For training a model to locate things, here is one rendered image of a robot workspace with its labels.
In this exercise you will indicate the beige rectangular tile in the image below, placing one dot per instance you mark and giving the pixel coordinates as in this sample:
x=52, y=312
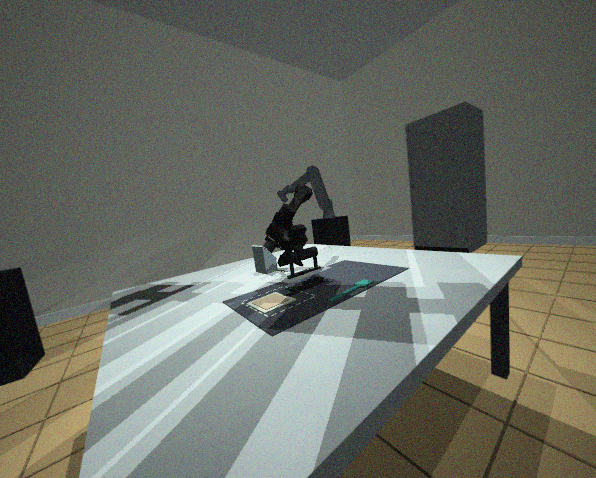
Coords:
x=270, y=302

